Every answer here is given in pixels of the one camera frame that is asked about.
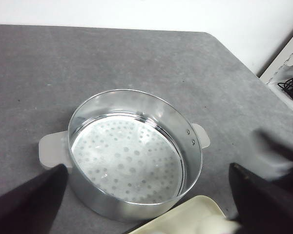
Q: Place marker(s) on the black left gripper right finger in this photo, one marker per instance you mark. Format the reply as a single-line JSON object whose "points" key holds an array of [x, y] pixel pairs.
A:
{"points": [[264, 207]]}

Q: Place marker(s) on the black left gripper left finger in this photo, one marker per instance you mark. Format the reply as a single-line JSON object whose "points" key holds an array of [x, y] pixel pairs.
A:
{"points": [[32, 207]]}

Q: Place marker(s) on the white perforated steamer liner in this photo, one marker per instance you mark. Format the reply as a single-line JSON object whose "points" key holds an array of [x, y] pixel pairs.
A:
{"points": [[129, 160]]}

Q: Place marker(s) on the cream plastic tray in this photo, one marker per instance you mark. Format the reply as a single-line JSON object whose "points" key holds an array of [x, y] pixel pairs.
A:
{"points": [[198, 215]]}

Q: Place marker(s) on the white foam box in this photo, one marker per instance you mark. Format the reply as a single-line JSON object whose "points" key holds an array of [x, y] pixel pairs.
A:
{"points": [[280, 70]]}

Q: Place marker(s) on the stainless steel steamer pot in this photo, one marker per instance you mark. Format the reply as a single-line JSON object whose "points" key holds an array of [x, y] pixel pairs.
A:
{"points": [[189, 139]]}

